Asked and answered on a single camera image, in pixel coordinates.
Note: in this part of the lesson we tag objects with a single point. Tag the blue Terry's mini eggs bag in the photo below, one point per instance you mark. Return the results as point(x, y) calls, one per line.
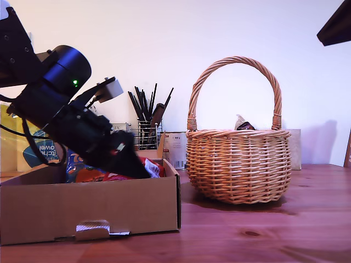
point(72, 170)

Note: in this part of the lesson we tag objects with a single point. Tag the white paper slip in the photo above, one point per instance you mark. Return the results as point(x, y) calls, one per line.
point(120, 233)

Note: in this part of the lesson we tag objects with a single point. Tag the brown wooden chair frame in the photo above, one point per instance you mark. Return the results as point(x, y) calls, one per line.
point(348, 153)

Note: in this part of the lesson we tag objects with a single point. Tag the black chopstick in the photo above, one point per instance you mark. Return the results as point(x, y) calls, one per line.
point(141, 101)
point(167, 100)
point(135, 105)
point(154, 100)
point(144, 102)
point(151, 104)

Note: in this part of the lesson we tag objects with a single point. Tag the white labelled tin can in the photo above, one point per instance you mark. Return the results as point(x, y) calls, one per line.
point(175, 153)

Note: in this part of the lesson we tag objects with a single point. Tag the brown cardboard box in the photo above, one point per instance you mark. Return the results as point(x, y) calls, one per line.
point(96, 208)

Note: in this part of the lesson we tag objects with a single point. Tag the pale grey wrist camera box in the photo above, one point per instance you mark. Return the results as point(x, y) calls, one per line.
point(111, 90)

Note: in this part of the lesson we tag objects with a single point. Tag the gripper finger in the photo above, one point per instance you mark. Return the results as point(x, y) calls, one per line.
point(338, 27)
point(118, 165)
point(133, 153)

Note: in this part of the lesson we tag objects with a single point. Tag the cream Porlex tin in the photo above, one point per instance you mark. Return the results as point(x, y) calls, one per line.
point(123, 128)

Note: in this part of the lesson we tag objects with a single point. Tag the red mini bunnies bag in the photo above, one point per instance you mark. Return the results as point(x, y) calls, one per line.
point(155, 168)

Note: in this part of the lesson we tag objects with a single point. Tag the beige tissue box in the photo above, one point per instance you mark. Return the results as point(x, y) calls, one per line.
point(295, 150)

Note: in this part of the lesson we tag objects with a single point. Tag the yellow kitchen towel pack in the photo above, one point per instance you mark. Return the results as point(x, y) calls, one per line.
point(11, 148)

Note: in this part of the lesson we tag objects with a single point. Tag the dark brown utensil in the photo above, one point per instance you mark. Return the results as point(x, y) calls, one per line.
point(159, 112)

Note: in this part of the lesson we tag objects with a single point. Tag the green and brown egg bag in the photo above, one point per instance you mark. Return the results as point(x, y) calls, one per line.
point(244, 126)

